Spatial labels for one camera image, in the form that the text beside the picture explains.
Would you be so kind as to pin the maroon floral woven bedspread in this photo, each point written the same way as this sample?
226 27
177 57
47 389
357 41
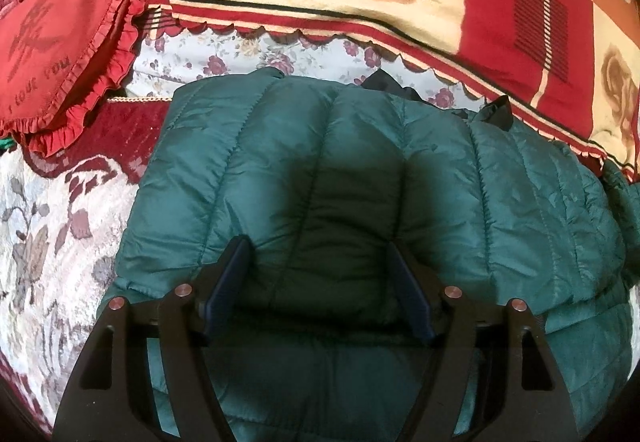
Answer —
55 242

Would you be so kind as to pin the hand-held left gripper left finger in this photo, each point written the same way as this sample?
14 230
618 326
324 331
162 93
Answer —
227 289

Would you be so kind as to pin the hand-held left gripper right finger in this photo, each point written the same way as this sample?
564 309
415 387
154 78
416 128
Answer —
410 294

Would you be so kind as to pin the green quilted puffer jacket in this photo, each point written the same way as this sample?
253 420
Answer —
310 156

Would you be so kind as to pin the white floral bed sheet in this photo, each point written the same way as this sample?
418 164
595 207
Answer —
240 56

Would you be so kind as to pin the red heart-shaped ruffled pillow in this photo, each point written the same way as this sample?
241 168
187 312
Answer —
60 41

